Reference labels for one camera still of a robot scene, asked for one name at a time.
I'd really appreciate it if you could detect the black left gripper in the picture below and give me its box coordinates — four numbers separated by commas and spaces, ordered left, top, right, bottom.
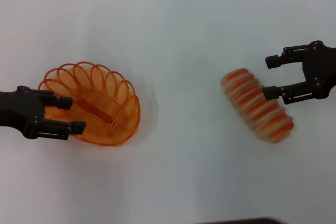
0, 86, 87, 141

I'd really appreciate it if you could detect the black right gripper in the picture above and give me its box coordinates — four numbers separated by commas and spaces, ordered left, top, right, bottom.
262, 40, 336, 105

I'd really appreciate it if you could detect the orange striped bread loaf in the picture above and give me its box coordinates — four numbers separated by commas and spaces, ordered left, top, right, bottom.
219, 68, 294, 145

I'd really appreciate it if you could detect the orange woven plastic basket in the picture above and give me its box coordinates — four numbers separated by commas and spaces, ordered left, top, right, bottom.
38, 61, 141, 147

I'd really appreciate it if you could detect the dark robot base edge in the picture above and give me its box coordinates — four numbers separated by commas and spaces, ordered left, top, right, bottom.
204, 217, 286, 224

